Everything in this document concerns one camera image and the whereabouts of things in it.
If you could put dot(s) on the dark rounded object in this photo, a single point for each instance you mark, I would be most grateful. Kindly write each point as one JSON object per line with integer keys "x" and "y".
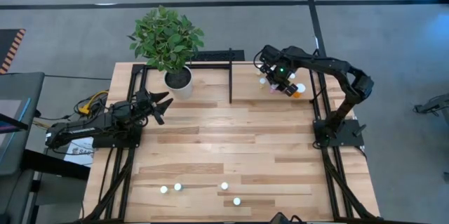
{"x": 279, "y": 218}

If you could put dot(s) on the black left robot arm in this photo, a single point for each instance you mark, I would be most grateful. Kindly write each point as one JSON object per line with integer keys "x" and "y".
{"x": 84, "y": 127}

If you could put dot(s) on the grey stand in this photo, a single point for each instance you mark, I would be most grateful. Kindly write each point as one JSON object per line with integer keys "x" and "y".
{"x": 438, "y": 104}

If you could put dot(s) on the small green tree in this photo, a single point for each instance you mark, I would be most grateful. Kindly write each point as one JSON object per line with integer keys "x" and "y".
{"x": 165, "y": 38}

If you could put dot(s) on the white-capped pill bottle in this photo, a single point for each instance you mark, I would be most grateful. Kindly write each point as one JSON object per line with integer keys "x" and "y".
{"x": 177, "y": 186}
{"x": 163, "y": 189}

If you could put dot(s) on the large yellow-green pill bottle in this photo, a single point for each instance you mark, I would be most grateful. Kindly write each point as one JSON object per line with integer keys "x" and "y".
{"x": 236, "y": 201}

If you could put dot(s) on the grey desk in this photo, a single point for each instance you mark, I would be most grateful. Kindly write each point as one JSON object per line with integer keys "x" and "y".
{"x": 21, "y": 83}

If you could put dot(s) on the large orange pill bottle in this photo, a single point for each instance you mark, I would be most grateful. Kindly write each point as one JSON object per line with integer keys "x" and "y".
{"x": 300, "y": 88}

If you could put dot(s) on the black ribbed floor mat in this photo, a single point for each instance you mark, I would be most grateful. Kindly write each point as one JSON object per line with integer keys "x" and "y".
{"x": 217, "y": 55}

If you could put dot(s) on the white printed sheet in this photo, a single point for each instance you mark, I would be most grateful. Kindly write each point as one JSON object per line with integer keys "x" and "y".
{"x": 79, "y": 152}

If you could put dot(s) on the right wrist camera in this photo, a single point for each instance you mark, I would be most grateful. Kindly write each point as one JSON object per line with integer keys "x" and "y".
{"x": 269, "y": 53}

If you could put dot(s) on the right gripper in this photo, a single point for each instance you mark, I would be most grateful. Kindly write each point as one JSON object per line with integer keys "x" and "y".
{"x": 280, "y": 74}

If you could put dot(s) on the black aluminium frame rail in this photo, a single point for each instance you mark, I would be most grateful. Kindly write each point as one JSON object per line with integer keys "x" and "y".
{"x": 122, "y": 182}
{"x": 336, "y": 182}

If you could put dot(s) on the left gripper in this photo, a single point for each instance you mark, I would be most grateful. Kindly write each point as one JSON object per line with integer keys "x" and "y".
{"x": 144, "y": 104}

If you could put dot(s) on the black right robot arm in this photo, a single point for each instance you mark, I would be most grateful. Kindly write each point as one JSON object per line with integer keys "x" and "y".
{"x": 336, "y": 67}

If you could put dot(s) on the black mat with striped edge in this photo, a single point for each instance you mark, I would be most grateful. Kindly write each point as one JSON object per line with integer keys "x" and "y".
{"x": 7, "y": 48}

